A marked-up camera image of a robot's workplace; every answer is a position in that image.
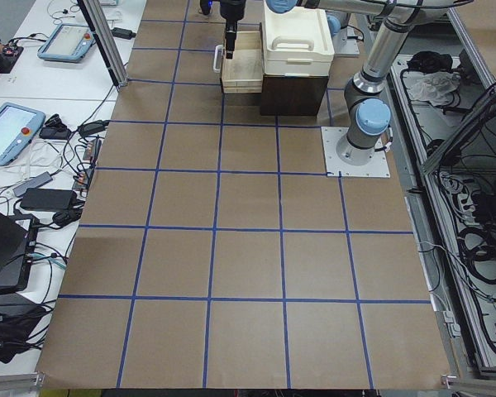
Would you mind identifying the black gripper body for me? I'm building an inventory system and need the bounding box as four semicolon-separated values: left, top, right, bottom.
219;0;246;41

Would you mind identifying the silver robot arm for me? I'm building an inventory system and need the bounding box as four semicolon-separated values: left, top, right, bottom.
260;1;460;146

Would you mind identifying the dark brown drawer cabinet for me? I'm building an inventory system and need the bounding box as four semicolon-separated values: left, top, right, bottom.
260;74;329;116

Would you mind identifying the white plastic tray box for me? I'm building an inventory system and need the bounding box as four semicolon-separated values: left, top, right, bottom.
262;6;335;77

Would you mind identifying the far blue teach pendant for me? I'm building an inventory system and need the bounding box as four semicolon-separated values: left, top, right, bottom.
37;24;94;63

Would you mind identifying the blue teach pendant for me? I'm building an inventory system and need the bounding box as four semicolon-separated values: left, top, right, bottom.
37;24;94;63
0;103;45;166

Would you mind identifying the white crumpled cloth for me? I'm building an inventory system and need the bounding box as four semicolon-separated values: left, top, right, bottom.
408;72;460;107

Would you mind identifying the near blue teach pendant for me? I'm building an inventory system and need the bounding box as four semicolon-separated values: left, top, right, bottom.
0;103;45;166

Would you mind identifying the black power brick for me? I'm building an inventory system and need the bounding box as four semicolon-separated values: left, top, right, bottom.
20;188;77;212

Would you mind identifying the black laptop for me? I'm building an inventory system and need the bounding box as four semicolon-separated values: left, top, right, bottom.
0;213;39;294

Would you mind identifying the aluminium frame post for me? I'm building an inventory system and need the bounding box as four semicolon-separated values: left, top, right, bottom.
77;0;128;89

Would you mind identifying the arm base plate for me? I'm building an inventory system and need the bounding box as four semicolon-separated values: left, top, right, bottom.
321;127;390;179

